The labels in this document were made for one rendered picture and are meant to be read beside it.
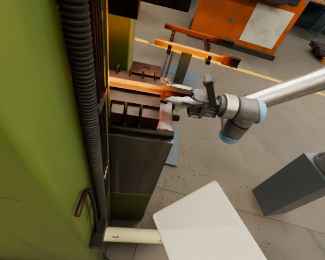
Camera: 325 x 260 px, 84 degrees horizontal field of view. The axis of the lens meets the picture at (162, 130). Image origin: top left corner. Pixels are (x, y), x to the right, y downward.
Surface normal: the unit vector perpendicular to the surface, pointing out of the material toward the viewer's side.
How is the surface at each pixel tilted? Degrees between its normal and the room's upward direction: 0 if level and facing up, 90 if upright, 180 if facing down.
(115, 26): 90
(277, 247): 0
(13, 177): 90
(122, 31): 90
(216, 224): 30
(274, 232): 0
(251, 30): 90
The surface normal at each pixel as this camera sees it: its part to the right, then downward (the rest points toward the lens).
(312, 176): -0.97, -0.02
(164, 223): -0.27, -0.47
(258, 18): -0.19, 0.71
